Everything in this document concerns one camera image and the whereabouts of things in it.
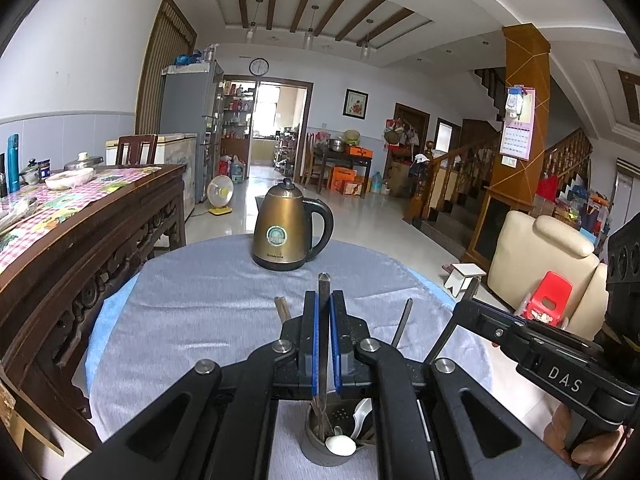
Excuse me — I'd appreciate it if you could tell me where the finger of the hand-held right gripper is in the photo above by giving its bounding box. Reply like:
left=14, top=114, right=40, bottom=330
left=424, top=300, right=526, bottom=361

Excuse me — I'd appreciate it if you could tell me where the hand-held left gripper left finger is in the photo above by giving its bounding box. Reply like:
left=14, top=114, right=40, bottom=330
left=65, top=291, right=319, bottom=480

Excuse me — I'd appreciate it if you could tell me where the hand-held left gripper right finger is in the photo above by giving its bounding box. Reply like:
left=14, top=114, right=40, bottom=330
left=331, top=290, right=581, bottom=480

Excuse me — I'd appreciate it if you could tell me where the grey utensil holder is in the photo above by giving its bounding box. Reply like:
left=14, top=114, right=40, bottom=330
left=301, top=397, right=378, bottom=467

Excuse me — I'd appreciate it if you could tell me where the person's right hand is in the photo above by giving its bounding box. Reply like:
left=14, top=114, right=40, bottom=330
left=544, top=402, right=627, bottom=467

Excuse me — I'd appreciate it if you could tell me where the small white stool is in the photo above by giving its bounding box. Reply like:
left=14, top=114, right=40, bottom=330
left=442, top=262, right=488, bottom=298

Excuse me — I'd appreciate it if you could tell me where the red plastic stool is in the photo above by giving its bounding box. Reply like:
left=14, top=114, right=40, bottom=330
left=520, top=271, right=573, bottom=328

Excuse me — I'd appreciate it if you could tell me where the cream leather armchair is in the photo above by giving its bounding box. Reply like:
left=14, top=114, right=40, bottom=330
left=487, top=210, right=608, bottom=341

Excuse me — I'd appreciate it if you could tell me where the bronze electric kettle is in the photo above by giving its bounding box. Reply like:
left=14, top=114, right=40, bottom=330
left=251, top=177, right=335, bottom=272

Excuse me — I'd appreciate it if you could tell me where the grey-blue fleece cloth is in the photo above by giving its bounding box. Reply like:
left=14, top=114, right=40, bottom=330
left=85, top=232, right=493, bottom=480

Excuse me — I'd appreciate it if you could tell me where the pile of colourful bags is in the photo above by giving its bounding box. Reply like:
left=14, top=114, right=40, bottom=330
left=537, top=172, right=613, bottom=246

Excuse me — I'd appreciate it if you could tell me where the wooden staircase railing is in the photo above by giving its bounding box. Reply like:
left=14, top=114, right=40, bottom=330
left=402, top=127, right=593, bottom=226

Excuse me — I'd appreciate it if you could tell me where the orange cardboard box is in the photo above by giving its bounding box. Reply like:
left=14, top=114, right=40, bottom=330
left=330, top=166, right=358, bottom=192

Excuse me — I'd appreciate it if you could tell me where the dark wooden side table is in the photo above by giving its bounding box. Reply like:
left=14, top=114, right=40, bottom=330
left=312, top=147, right=373, bottom=192

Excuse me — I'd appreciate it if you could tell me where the light blue under cloth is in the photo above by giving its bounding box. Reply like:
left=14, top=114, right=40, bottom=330
left=85, top=265, right=453, bottom=411

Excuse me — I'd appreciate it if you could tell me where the white chest freezer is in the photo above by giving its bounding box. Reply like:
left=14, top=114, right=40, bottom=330
left=105, top=132, right=198, bottom=221

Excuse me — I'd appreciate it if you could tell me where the framed flower picture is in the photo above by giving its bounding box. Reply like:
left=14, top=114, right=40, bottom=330
left=342, top=88, right=370, bottom=120

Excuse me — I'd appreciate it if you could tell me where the carved dark wooden table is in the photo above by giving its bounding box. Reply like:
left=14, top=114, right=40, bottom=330
left=0, top=164, right=188, bottom=451

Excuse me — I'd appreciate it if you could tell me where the orange wooden pillar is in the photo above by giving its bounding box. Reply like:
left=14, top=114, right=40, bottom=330
left=467, top=25, right=551, bottom=266

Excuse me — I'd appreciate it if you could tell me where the dark wooden chair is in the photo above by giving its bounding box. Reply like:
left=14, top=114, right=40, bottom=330
left=116, top=134, right=158, bottom=167

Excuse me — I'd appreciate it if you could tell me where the grey refrigerator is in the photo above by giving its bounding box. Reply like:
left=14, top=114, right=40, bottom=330
left=160, top=60, right=224, bottom=206

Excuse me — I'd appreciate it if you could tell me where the white bowl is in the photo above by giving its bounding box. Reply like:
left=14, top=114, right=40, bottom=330
left=44, top=167, right=96, bottom=191

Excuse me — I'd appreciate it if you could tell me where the metal pot lid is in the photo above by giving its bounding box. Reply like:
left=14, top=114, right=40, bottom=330
left=64, top=152, right=104, bottom=171

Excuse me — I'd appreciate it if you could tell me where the floral checked tablecloth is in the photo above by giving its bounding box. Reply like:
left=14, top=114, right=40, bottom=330
left=0, top=166, right=163, bottom=273

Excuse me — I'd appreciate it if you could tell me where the glass jar with lid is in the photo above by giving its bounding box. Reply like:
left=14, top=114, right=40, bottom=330
left=20, top=159, right=43, bottom=186

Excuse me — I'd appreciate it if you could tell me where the blue thermos bottle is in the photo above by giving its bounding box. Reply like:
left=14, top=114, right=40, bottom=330
left=7, top=134, right=21, bottom=193

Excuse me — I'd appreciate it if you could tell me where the wall calendar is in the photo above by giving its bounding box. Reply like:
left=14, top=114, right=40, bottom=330
left=499, top=85, right=536, bottom=162

